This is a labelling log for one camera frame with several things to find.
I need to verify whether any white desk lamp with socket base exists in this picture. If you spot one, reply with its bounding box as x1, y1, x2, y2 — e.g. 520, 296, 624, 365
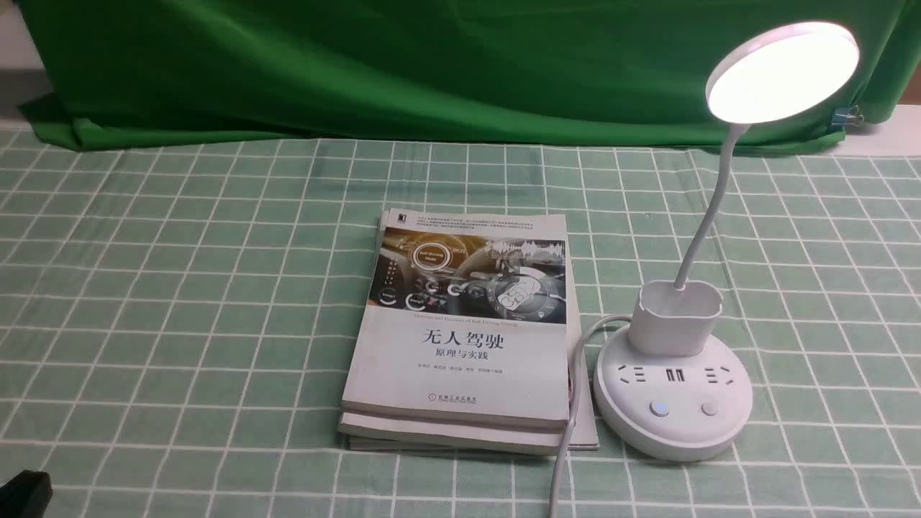
593, 21, 861, 462

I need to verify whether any top self-driving textbook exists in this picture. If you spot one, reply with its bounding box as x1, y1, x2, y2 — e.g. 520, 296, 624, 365
341, 209, 571, 432

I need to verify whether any green checked tablecloth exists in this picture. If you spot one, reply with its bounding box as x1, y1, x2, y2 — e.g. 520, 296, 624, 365
1, 130, 920, 517

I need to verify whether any green backdrop cloth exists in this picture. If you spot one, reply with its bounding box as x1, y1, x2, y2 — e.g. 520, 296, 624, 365
19, 1, 919, 153

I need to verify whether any blue binder clip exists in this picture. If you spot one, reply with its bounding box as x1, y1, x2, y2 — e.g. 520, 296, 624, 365
828, 105, 864, 132

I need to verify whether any black object bottom left corner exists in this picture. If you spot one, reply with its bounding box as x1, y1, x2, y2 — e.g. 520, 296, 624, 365
1, 470, 53, 517

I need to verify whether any white lamp power cable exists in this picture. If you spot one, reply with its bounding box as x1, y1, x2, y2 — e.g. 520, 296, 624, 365
548, 314, 634, 518

